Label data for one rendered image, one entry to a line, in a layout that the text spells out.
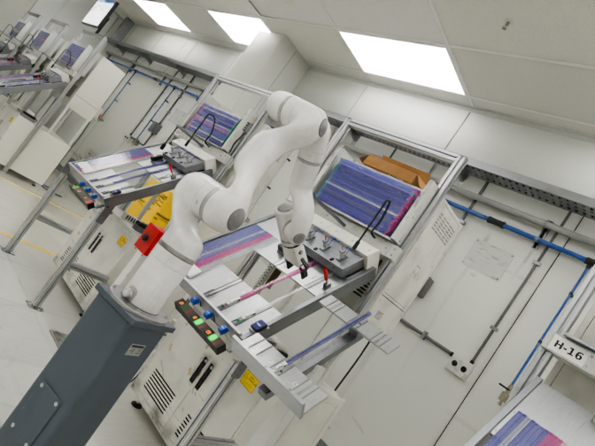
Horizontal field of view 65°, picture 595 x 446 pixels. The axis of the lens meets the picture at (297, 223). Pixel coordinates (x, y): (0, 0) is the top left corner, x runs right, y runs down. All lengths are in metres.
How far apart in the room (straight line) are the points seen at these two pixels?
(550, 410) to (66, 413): 1.44
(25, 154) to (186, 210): 4.87
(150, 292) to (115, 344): 0.16
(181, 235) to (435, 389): 2.50
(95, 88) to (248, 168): 4.92
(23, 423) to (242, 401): 0.90
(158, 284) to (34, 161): 4.95
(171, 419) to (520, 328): 2.23
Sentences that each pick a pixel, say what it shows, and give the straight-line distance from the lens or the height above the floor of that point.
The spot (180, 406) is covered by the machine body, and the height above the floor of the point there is 0.22.
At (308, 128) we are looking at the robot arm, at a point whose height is 1.41.
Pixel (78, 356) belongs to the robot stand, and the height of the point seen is 0.52.
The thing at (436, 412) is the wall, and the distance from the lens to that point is 3.46.
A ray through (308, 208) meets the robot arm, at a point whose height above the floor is 1.24.
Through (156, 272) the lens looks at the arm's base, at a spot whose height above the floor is 0.82.
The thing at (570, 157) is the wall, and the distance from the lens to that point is 3.91.
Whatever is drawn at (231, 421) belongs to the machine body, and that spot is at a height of 0.36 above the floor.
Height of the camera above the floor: 1.07
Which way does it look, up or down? 4 degrees up
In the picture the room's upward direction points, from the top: 35 degrees clockwise
